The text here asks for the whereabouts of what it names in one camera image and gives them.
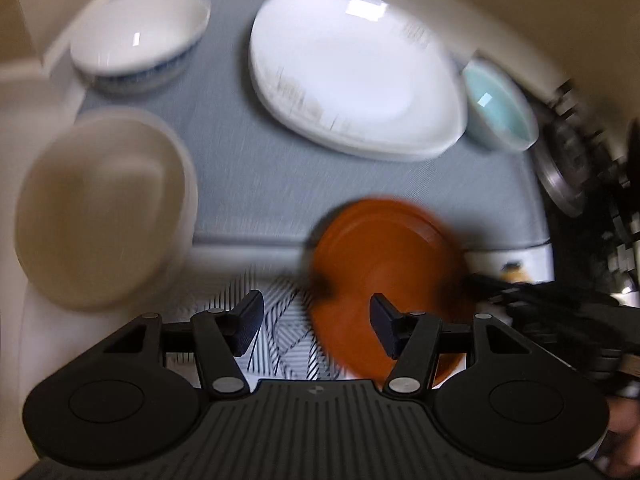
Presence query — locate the grey table mat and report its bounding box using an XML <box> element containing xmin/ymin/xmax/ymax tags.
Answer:
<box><xmin>75</xmin><ymin>0</ymin><xmax>552</xmax><ymax>252</ymax></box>

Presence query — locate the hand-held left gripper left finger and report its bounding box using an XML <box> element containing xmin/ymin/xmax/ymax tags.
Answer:
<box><xmin>106</xmin><ymin>290</ymin><xmax>265</xmax><ymax>401</ymax></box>

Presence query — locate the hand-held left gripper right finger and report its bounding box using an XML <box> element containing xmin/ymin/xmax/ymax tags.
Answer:
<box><xmin>369</xmin><ymin>294</ymin><xmax>527</xmax><ymax>401</ymax></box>

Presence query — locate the beige plate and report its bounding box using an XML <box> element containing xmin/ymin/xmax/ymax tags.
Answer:
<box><xmin>14</xmin><ymin>109</ymin><xmax>199</xmax><ymax>312</ymax></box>

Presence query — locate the grey metal round object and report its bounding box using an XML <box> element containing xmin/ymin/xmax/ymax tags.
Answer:
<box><xmin>532</xmin><ymin>112</ymin><xmax>603</xmax><ymax>217</ymax></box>

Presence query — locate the large white plate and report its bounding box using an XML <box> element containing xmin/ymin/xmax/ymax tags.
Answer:
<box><xmin>248</xmin><ymin>0</ymin><xmax>469</xmax><ymax>162</ymax></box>

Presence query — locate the white bowl with blue pattern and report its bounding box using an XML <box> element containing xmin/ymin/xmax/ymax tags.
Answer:
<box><xmin>70</xmin><ymin>0</ymin><xmax>212</xmax><ymax>95</ymax></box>

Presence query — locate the orange plate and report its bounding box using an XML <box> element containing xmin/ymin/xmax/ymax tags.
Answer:
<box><xmin>307</xmin><ymin>197</ymin><xmax>474</xmax><ymax>392</ymax></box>

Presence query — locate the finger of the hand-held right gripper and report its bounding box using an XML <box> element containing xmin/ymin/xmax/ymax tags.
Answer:
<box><xmin>464</xmin><ymin>271</ymin><xmax>541</xmax><ymax>307</ymax></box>

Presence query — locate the light blue bowl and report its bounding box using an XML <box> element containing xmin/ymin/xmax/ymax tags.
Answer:
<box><xmin>460</xmin><ymin>57</ymin><xmax>540</xmax><ymax>153</ymax></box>

